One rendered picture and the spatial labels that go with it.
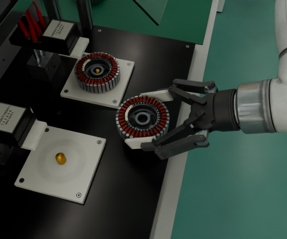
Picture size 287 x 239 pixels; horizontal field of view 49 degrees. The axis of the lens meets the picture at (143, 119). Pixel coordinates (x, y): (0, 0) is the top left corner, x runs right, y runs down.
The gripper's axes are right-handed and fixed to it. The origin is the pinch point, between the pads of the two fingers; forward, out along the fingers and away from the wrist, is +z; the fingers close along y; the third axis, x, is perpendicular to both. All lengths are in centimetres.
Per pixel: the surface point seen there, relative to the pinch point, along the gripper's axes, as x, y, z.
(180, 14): -7.9, 46.5, 4.6
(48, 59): 12.3, 12.3, 24.8
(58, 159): 4.3, -11.7, 14.9
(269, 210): -99, 20, -4
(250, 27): -91, 140, 11
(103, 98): 0.8, 7.2, 13.2
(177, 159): -12.4, -2.6, -3.0
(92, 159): -0.6, -8.9, 10.7
